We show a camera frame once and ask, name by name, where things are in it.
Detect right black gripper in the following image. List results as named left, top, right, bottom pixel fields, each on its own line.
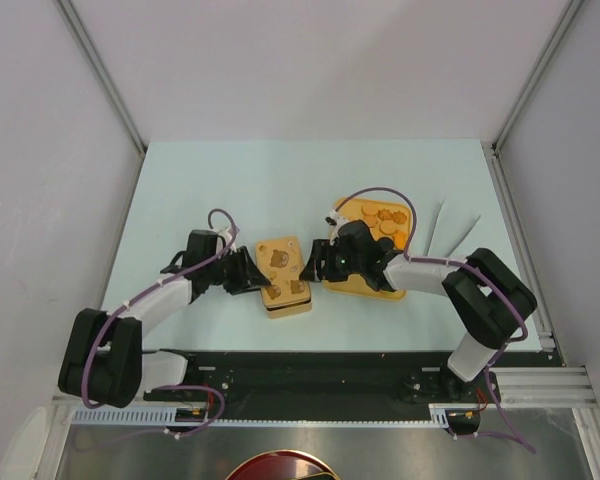
left=299, top=239, right=364, bottom=283

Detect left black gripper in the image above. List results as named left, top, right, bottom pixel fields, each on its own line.
left=205, top=246, right=271, bottom=295

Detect silver tin lid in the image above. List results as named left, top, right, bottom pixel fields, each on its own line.
left=255, top=236, right=311, bottom=312

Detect yellow cookie tin box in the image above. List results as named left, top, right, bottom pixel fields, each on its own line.
left=266, top=297, right=312, bottom=319

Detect metal tongs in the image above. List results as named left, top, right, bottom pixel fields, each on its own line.
left=424, top=199, right=482, bottom=257

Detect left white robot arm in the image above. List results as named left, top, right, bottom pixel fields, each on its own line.
left=57, top=228, right=271, bottom=408

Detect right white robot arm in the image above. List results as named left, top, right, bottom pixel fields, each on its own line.
left=299, top=220, right=537, bottom=401

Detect black sandwich cookie on tray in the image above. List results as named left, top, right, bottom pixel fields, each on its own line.
left=377, top=237, right=395, bottom=251

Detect yellow cookie tray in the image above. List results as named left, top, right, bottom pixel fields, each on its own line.
left=324, top=197, right=413, bottom=301

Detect dark red round object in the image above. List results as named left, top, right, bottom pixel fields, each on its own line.
left=226, top=450, right=340, bottom=480

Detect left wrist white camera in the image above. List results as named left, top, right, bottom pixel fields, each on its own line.
left=216, top=226, right=240, bottom=243

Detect wrist white camera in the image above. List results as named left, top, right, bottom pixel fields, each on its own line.
left=325, top=210, right=350, bottom=237
left=216, top=226, right=240, bottom=243

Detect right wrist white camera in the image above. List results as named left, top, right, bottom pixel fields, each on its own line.
left=325, top=210, right=350, bottom=237

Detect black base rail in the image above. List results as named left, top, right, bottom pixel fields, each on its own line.
left=139, top=349, right=501, bottom=421

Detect white cable duct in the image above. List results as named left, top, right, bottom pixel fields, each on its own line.
left=72, top=403, right=481, bottom=429

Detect left aluminium frame post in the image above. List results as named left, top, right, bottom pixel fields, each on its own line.
left=53, top=0, right=148, bottom=159

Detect aluminium frame post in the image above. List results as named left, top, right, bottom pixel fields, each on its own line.
left=53, top=0, right=148, bottom=159
left=491, top=0, right=587, bottom=154

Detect right aluminium frame post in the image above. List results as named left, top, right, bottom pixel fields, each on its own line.
left=491, top=0, right=587, bottom=154

